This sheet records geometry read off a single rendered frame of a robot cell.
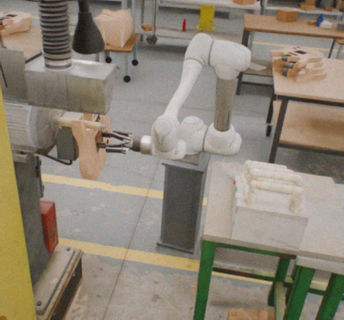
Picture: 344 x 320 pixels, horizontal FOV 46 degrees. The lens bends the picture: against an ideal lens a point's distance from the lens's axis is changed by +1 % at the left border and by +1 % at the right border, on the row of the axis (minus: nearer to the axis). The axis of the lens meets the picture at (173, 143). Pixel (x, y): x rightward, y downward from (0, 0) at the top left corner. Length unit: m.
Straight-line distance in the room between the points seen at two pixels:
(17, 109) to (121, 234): 1.55
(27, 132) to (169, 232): 1.45
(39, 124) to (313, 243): 1.21
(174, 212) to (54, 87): 1.46
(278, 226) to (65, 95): 0.95
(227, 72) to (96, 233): 1.59
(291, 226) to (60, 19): 1.13
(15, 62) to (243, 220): 1.07
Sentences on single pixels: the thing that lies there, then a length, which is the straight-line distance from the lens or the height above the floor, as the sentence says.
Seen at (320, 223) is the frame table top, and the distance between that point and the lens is 1.89.
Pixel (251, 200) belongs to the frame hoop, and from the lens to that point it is 1.57.
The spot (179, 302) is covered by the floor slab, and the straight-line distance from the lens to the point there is 2.64.
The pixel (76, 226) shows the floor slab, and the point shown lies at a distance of 3.11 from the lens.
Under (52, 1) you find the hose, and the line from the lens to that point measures 1.48.
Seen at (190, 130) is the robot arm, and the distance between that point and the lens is 2.41.
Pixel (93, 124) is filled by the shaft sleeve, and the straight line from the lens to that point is 1.73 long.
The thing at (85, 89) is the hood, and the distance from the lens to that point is 1.50.
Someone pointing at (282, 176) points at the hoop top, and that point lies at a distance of 1.61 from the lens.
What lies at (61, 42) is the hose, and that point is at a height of 1.63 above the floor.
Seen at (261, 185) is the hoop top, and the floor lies 1.20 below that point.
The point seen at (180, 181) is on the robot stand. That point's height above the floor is 0.58.
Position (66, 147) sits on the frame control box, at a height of 1.00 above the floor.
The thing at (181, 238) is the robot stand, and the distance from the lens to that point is 2.85.
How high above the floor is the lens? 2.06
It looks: 30 degrees down
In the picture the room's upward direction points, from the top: 4 degrees clockwise
